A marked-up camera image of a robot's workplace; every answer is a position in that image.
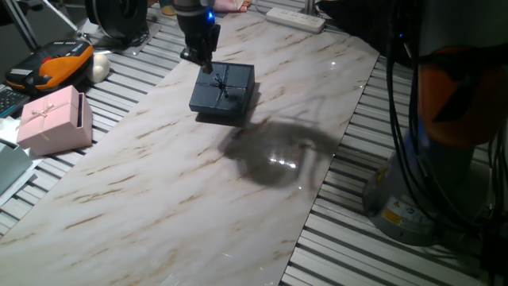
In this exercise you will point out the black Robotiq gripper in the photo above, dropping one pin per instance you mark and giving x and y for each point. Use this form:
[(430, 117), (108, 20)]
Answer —
[(196, 33)]

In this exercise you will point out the dark blue ribboned gift box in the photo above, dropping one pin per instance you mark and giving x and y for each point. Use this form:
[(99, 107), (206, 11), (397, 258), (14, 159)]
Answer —
[(222, 89)]

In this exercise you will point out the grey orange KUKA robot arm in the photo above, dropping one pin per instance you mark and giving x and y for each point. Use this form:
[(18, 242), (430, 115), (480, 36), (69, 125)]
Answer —
[(456, 99)]

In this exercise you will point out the pink ribboned gift box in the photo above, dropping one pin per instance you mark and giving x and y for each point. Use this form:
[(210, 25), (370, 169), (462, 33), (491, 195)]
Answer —
[(53, 123)]

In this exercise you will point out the light blue gift box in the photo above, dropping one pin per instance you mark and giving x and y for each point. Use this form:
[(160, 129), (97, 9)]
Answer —
[(12, 167)]

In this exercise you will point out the pink folded cloth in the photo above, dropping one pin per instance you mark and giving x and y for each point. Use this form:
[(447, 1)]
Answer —
[(234, 5)]

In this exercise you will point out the white power strip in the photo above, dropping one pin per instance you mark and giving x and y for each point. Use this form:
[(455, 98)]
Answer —
[(295, 20)]

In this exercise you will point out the black round fan device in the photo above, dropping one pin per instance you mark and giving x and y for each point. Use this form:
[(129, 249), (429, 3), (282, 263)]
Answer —
[(117, 18)]

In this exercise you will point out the white rounded figurine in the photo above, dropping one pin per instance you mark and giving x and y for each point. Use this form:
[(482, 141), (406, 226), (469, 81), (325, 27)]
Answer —
[(99, 67)]

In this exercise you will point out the white marble pattern board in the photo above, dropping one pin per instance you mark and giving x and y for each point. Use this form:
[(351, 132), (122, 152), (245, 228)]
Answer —
[(158, 190)]

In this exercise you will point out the orange black teach pendant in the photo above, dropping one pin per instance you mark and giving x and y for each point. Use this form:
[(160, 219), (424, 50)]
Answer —
[(51, 65)]

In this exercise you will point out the black computer keyboard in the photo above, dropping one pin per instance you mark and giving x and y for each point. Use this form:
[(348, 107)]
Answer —
[(11, 101)]

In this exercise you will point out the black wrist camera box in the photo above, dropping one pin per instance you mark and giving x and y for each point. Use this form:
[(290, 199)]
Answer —
[(189, 54)]

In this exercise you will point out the diagonal aluminium frame post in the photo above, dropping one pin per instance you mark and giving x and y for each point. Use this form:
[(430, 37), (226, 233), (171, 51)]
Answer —
[(21, 24)]

